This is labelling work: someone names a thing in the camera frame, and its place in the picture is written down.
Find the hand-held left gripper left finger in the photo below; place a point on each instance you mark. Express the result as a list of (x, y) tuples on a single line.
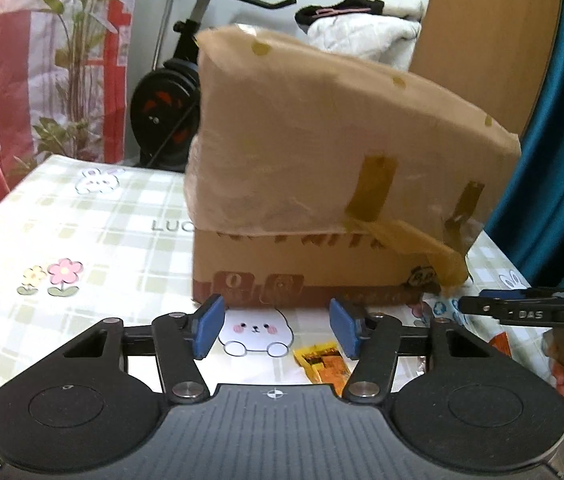
[(209, 327)]

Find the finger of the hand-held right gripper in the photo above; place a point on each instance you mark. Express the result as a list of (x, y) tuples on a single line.
[(522, 305)]

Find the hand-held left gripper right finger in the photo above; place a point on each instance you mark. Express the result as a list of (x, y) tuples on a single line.
[(344, 330)]

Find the orange snack packet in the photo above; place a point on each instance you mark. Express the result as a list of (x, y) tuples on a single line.
[(324, 362), (502, 344)]

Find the cardboard box with plastic liner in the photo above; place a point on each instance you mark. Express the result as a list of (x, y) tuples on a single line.
[(322, 160)]

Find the teal curtain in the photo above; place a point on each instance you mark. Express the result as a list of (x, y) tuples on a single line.
[(562, 160)]

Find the black exercise bike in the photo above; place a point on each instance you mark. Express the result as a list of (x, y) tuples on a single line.
[(172, 105)]

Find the wooden board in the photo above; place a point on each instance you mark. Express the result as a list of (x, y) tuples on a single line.
[(487, 25)]

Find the pile of white clothes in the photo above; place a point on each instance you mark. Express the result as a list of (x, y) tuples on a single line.
[(367, 35)]

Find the black garment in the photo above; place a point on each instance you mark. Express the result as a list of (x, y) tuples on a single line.
[(337, 10)]

